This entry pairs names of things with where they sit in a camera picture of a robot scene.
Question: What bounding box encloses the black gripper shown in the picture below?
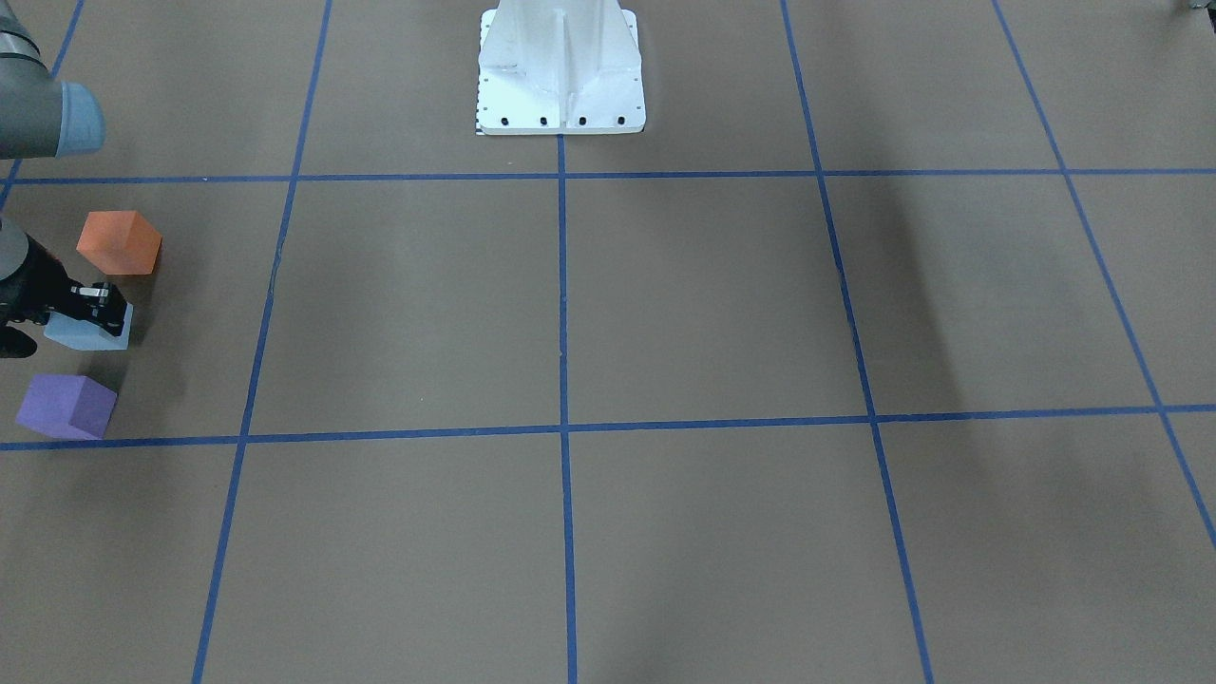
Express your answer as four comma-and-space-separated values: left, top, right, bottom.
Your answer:
1, 237, 126, 359

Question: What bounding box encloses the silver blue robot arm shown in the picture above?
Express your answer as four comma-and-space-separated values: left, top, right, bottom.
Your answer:
1, 1, 133, 359

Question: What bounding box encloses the white pedestal column with base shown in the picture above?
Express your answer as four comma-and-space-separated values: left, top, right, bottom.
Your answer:
475, 1, 647, 136

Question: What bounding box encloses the light blue foam block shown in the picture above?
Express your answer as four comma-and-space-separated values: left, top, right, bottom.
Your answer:
43, 303, 135, 352

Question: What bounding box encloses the purple foam block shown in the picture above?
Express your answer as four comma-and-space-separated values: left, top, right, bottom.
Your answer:
16, 375, 118, 441

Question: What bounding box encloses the orange foam block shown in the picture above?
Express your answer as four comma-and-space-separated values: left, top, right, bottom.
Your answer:
75, 211, 163, 276

